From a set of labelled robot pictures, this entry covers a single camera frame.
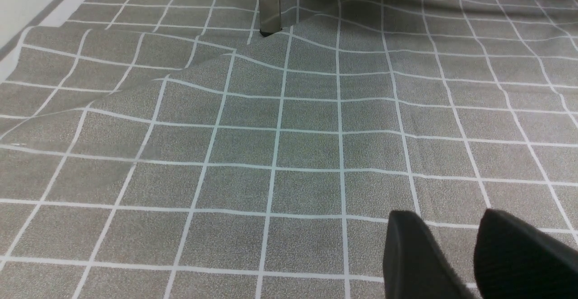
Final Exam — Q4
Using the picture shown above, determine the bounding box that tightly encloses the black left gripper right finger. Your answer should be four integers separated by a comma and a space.
473, 209, 578, 299

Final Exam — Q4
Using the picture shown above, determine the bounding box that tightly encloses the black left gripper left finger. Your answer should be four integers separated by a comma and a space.
382, 210, 474, 299

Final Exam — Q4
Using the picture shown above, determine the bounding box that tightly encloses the grey checked floor mat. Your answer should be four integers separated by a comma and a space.
0, 0, 577, 299

